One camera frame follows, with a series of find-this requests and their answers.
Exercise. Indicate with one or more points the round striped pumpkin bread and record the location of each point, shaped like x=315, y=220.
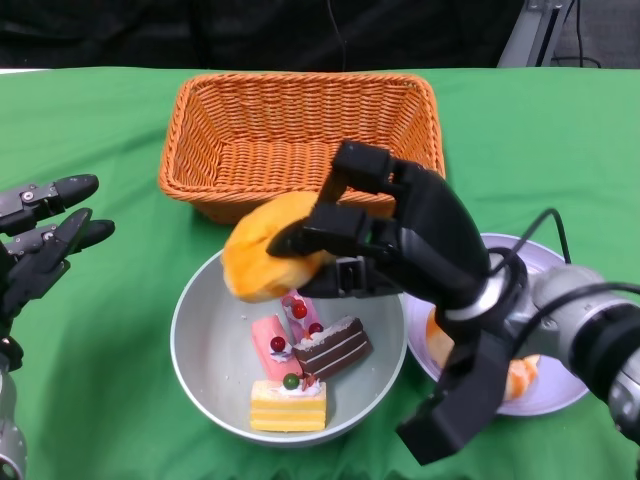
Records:
x=440, y=340

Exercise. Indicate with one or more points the grey metal frame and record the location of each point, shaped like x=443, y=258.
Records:
x=525, y=35

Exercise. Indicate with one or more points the long orange bread loaf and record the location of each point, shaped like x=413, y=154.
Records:
x=260, y=250

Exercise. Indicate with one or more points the green tablecloth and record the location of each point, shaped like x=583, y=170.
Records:
x=525, y=140

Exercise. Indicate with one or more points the yellow layer cake slice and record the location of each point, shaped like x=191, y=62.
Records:
x=287, y=410

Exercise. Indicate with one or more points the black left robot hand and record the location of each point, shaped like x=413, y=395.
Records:
x=30, y=265

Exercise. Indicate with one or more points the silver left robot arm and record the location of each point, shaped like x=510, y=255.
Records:
x=9, y=430

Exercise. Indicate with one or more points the grey round bowl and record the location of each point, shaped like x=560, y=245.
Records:
x=215, y=350

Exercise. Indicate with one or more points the lilac round plate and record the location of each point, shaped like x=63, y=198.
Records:
x=550, y=395

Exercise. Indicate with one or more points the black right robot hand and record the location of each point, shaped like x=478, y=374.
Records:
x=435, y=235

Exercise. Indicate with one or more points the chocolate layer cake slice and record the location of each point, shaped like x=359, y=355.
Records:
x=335, y=350

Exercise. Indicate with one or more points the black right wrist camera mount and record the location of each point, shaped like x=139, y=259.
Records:
x=460, y=415

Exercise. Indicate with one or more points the black backdrop curtain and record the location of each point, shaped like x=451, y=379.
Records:
x=200, y=35

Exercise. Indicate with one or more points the orange wicker basket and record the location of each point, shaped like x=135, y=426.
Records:
x=280, y=140

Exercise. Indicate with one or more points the pink cake with cherry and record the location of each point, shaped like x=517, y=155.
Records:
x=265, y=330
x=312, y=312

